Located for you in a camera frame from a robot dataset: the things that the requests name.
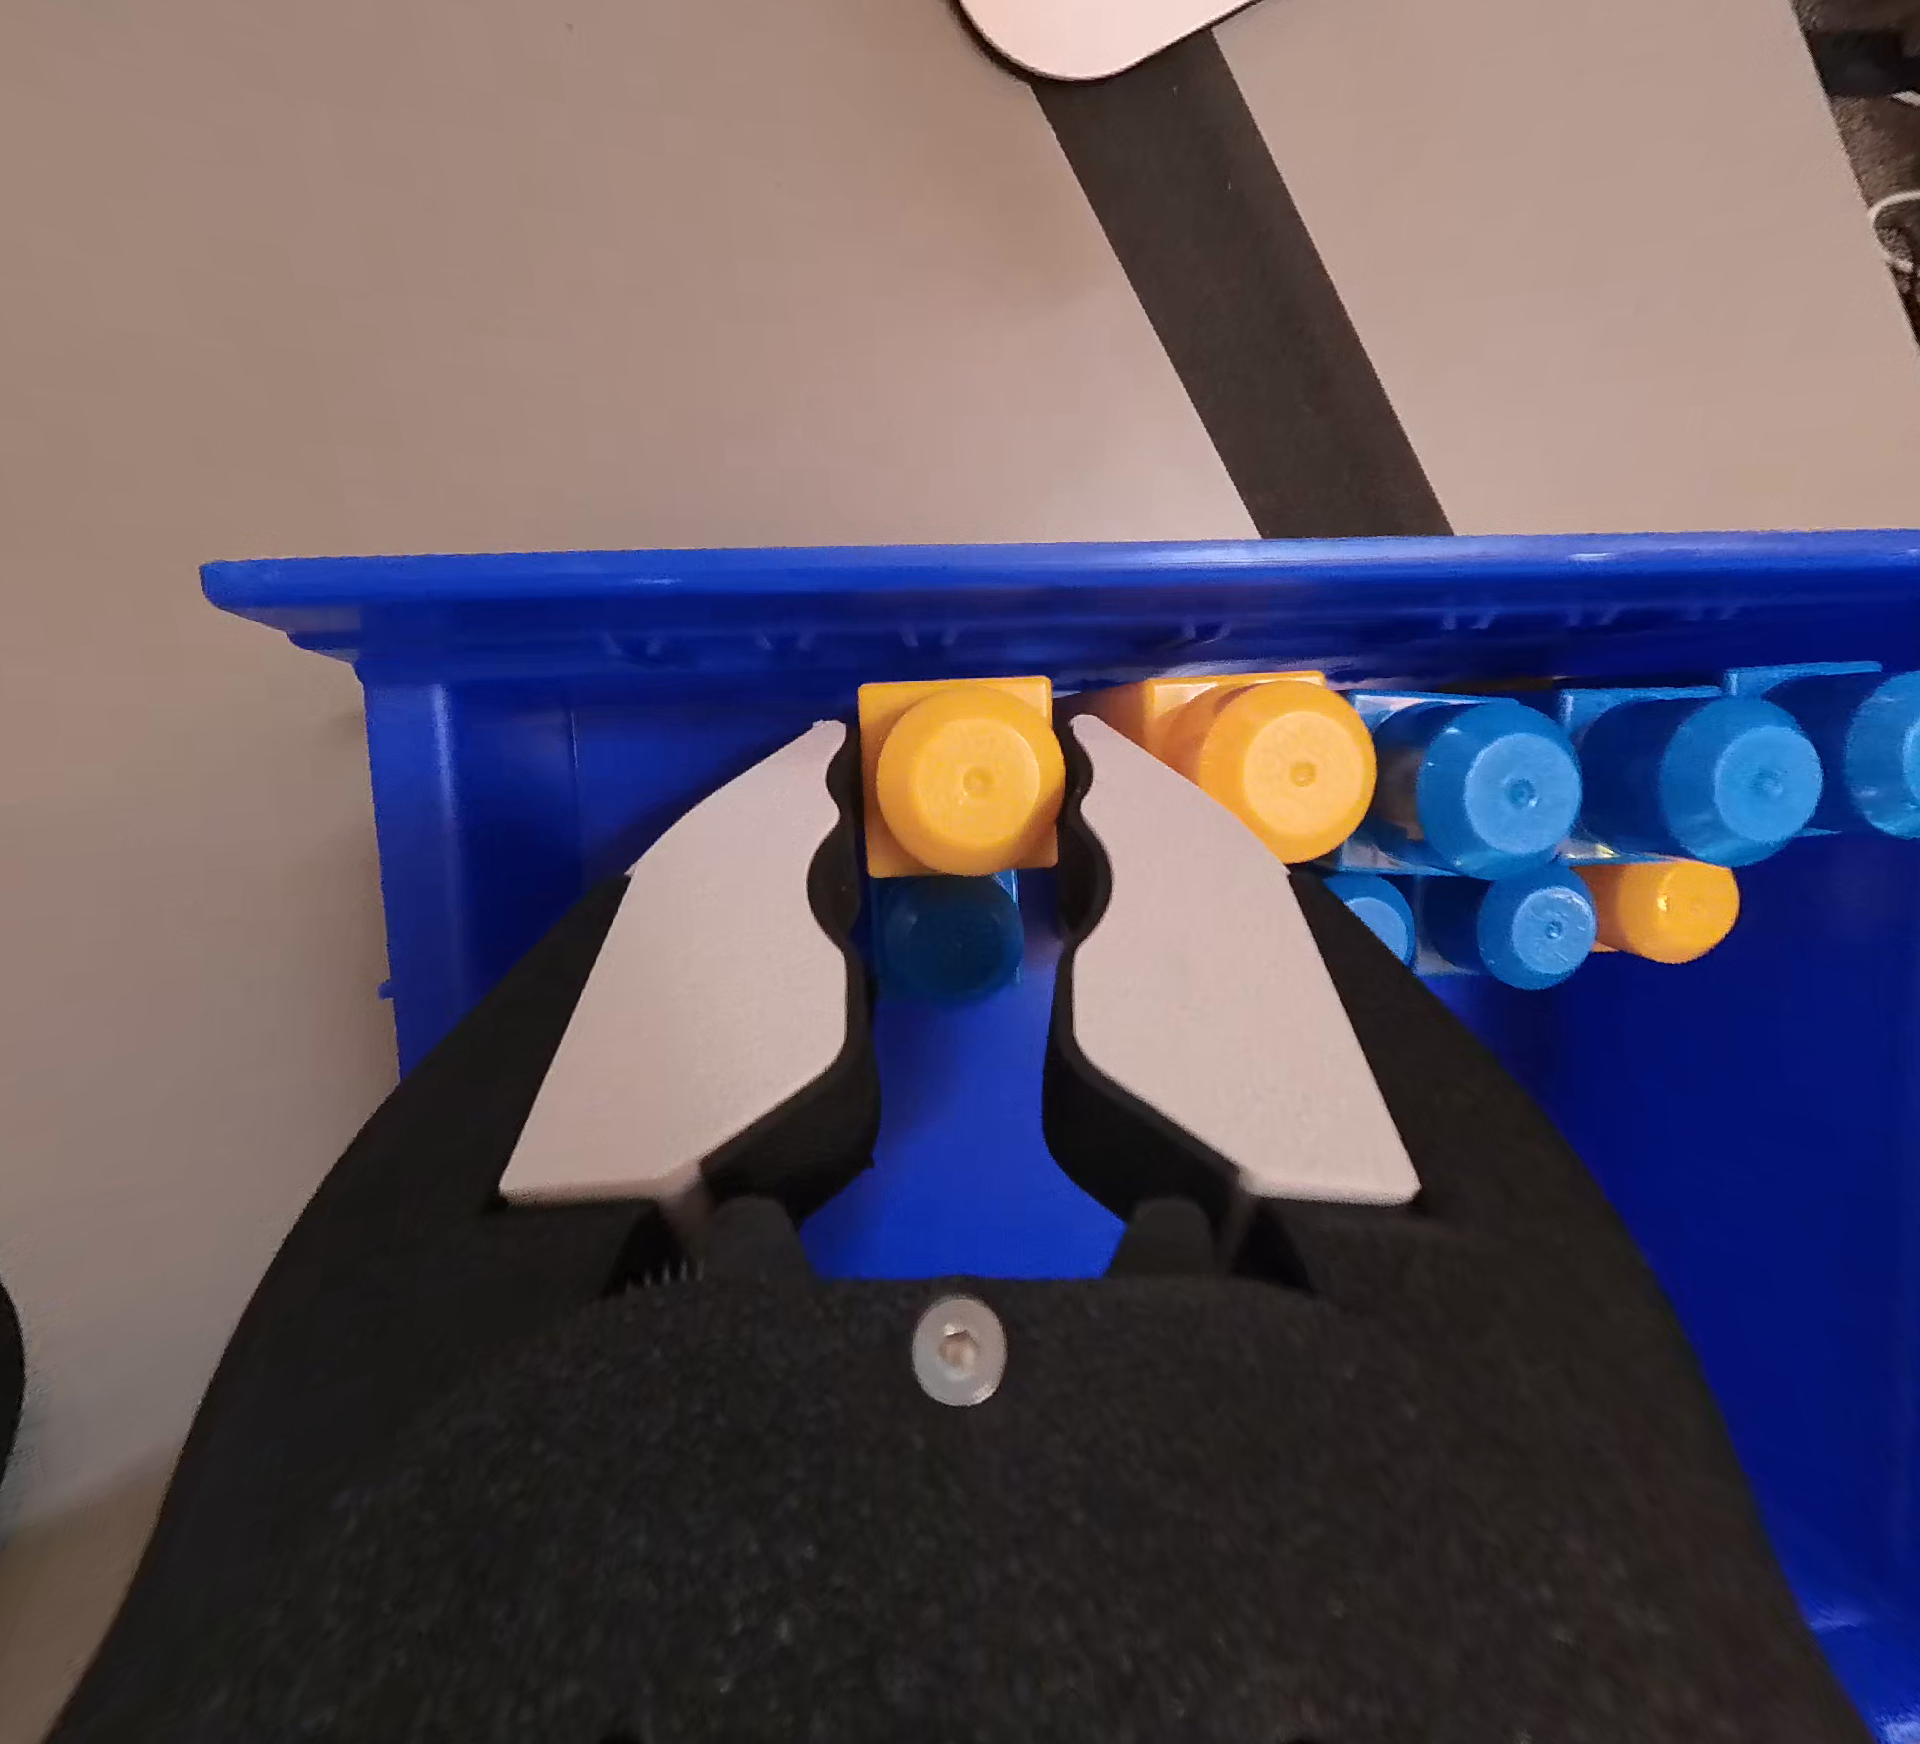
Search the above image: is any blue plastic storage bin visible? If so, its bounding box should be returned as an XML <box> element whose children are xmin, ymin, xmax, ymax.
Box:
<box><xmin>199</xmin><ymin>528</ymin><xmax>1920</xmax><ymax>1732</ymax></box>

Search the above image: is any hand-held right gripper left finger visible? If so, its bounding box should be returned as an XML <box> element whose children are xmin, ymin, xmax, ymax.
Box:
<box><xmin>496</xmin><ymin>720</ymin><xmax>883</xmax><ymax>1214</ymax></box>

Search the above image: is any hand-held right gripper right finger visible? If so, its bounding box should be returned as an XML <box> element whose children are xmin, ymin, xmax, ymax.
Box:
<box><xmin>1044</xmin><ymin>715</ymin><xmax>1422</xmax><ymax>1214</ymax></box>

